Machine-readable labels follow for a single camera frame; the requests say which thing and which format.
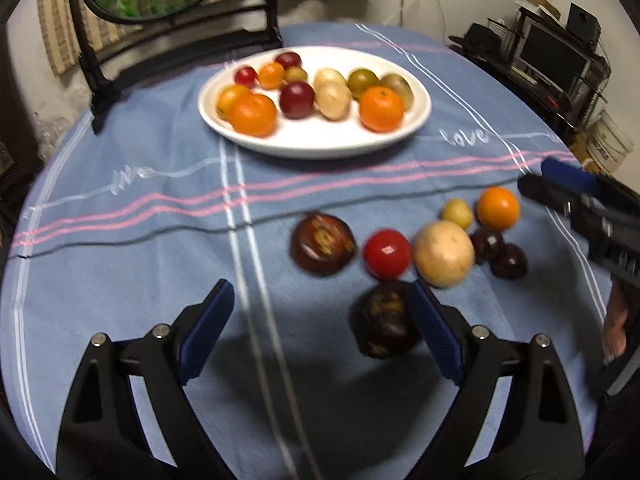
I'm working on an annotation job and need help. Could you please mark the large tan round fruit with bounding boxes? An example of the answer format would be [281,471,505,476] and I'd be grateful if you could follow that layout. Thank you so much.
[412,220,475,288]

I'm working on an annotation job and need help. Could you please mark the small red cherry tomato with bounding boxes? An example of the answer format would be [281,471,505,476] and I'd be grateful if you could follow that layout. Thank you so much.
[233,66,257,88]

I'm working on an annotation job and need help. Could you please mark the small dark plum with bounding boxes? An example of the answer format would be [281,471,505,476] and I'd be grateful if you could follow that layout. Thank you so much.
[470,228,504,264]

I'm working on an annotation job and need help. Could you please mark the person's right hand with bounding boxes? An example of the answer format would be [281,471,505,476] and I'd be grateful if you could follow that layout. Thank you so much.
[602,281,628,363]

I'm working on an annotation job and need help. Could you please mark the large orange at left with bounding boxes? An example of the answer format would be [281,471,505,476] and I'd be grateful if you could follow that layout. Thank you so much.
[228,93,278,138]

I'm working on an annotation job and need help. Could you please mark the black speaker box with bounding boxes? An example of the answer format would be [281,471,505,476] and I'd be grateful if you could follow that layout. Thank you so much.
[565,2,601,49]

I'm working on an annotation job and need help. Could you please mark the large orange mandarin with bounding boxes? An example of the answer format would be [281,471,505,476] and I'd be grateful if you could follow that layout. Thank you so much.
[358,86,405,133]

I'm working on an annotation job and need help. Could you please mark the white oval plate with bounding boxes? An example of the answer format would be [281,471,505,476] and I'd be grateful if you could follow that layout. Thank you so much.
[198,46,433,160]

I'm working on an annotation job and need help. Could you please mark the black wooden chair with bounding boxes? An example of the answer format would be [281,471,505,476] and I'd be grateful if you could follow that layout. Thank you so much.
[78,0,282,133]

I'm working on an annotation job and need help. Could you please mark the brown kiwi-like fruit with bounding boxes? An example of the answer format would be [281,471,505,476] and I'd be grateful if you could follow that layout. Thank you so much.
[380,73,414,110]

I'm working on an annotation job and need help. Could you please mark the orange fruit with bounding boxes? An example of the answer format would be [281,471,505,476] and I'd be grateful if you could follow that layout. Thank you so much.
[215,84,252,122]
[475,186,521,232]

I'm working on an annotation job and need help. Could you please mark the blue striped tablecloth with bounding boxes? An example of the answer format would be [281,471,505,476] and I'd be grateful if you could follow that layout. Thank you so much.
[0,22,614,480]

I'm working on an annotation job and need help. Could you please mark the dark red plum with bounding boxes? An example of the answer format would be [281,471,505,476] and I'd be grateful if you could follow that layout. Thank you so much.
[490,243,529,281]
[274,51,303,70]

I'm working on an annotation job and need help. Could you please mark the pale yellow round fruit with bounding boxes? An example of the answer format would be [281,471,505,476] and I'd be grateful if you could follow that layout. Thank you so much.
[314,68,347,89]

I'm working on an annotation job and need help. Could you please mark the pale potato-like fruit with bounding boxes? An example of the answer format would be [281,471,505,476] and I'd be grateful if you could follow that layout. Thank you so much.
[316,81,352,122]

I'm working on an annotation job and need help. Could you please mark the small yellow fruit on cloth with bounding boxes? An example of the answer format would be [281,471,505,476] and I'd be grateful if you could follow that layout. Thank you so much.
[439,198,474,230]

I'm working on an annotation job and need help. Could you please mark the small yellow-brown fruit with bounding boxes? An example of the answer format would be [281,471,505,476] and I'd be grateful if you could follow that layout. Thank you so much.
[284,66,308,84]

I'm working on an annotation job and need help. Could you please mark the red plum on plate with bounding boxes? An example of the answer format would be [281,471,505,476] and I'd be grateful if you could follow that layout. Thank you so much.
[279,81,314,119]

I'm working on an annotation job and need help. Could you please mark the black metal shelf rack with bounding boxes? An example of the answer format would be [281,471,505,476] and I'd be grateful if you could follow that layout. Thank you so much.
[449,6,612,144]

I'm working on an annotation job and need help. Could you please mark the dark brown passion fruit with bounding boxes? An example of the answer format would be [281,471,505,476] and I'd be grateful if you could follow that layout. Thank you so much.
[290,211,357,276]

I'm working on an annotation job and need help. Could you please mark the white plastic bucket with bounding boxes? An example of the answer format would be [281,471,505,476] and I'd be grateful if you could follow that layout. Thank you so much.
[586,110,634,174]

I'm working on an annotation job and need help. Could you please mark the small orange tomato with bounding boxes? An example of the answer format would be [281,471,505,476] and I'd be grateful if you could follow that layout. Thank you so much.
[257,62,285,90]

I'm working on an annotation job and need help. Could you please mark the red tomato on cloth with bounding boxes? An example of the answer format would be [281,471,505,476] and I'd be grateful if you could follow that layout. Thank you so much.
[362,229,411,281]

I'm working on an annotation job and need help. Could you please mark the green-yellow round fruit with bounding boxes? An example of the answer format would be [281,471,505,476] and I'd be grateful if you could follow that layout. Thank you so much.
[347,68,380,101]

